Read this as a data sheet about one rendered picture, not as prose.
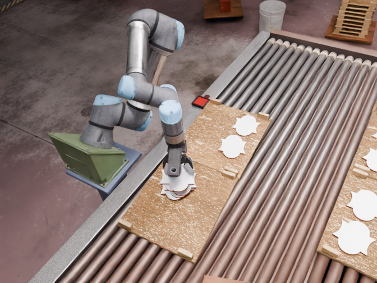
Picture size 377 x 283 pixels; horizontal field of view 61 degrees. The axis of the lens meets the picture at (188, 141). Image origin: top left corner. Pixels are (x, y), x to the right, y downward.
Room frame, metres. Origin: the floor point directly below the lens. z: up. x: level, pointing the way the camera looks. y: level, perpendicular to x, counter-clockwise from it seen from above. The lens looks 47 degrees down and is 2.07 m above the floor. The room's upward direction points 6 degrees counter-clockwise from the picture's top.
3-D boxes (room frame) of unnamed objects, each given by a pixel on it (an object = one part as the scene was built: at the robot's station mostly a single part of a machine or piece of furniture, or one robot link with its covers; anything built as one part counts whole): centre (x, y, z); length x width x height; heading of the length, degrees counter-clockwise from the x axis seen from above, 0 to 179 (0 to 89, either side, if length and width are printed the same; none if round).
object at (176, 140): (0.82, 0.05, 1.24); 0.08 x 0.08 x 0.05
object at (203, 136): (1.08, -0.17, 0.93); 0.41 x 0.35 x 0.02; 146
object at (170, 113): (0.83, 0.05, 1.32); 0.09 x 0.08 x 0.11; 5
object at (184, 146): (0.83, 0.05, 1.16); 0.09 x 0.08 x 0.12; 171
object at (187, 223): (0.74, 0.06, 0.93); 0.41 x 0.35 x 0.02; 147
